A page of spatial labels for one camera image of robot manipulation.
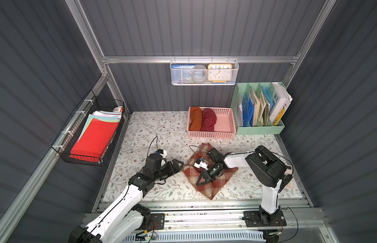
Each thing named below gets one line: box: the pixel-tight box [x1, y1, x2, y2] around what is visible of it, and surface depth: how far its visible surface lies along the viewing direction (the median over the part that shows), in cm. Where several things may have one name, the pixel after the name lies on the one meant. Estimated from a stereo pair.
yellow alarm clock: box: [207, 63, 233, 84], surface depth 90 cm
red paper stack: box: [69, 110, 122, 162], surface depth 76 cm
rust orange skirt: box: [189, 106, 203, 132], surface depth 114 cm
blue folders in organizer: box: [241, 96, 255, 127], surface depth 103 cm
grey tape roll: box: [191, 64, 208, 82], surface depth 90 cm
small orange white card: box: [284, 168, 295, 189], surface depth 86 cm
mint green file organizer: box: [230, 82, 287, 136], surface depth 104 cm
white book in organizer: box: [269, 82, 293, 126], surface depth 101 cm
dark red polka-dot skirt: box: [201, 107, 217, 133], surface depth 110 cm
